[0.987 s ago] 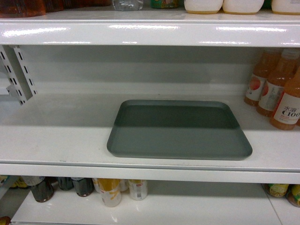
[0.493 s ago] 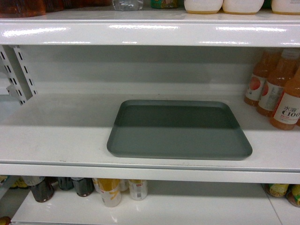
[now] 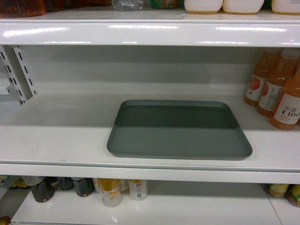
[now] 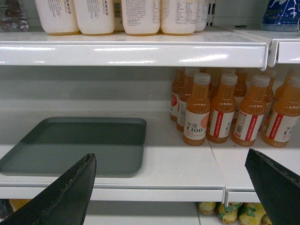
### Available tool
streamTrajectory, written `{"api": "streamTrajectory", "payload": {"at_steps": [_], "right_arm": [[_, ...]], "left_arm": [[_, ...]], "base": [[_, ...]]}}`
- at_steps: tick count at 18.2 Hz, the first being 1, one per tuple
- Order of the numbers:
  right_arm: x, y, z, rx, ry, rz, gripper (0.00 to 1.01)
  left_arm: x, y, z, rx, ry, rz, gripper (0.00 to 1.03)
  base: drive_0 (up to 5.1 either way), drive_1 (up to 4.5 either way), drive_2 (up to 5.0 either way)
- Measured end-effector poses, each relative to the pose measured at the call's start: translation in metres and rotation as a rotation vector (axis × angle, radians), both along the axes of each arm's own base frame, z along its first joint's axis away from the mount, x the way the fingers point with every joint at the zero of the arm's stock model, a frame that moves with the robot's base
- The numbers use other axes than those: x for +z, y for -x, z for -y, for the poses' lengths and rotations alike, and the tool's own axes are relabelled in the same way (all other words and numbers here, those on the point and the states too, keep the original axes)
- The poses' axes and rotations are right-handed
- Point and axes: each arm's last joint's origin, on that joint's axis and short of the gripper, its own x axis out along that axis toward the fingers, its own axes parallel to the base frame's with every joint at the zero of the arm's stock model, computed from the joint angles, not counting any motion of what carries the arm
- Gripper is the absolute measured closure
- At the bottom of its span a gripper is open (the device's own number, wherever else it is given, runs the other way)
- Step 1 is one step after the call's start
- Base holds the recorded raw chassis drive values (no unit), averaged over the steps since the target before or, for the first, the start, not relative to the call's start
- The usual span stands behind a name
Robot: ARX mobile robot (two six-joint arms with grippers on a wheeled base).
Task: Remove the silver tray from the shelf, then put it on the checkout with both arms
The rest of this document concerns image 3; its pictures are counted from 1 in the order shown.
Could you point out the orange juice bottle front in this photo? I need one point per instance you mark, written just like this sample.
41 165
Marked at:
287 111

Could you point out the orange juice bottle back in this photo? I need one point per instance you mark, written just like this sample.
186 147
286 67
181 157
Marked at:
261 71

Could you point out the white perforated shelf bracket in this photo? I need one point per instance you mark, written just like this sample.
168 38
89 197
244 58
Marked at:
21 85

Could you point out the orange juice bottle middle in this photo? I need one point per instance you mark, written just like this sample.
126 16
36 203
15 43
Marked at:
284 71

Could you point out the clear water bottle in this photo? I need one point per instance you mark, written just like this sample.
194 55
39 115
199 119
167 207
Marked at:
127 5

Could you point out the white metal store shelf unit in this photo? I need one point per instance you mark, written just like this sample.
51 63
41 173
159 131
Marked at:
86 62

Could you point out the cream white bottle right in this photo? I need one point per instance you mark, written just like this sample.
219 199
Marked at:
286 7

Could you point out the green yellow snack cup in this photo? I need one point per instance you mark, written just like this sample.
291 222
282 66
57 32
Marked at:
276 190

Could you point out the white labelled drink bottle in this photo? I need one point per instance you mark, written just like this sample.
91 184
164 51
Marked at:
138 189

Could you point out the dark cola bottle left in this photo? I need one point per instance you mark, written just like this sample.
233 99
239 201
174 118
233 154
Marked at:
40 187

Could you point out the cream white bottle middle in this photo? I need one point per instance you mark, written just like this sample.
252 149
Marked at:
242 7

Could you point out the dark cola bottle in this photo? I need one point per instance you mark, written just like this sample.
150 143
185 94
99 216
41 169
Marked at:
40 187
83 186

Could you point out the orange juice bottle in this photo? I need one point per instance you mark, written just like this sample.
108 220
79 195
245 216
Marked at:
284 71
287 111
261 71

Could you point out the yellow white drink bottle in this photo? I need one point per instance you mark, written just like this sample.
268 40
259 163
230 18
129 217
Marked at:
110 191

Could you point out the cream white bottle left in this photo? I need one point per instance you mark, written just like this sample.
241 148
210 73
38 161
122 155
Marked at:
203 6

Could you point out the grey silver rectangular tray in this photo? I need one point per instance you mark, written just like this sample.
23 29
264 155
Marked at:
174 129

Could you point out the cream white bottle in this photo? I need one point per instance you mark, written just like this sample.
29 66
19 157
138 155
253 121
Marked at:
242 7
286 7
203 6

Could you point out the dark cola bottle right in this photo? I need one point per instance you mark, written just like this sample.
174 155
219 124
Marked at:
83 186

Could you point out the dark red drink bottle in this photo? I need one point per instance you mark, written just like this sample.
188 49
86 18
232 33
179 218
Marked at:
21 8

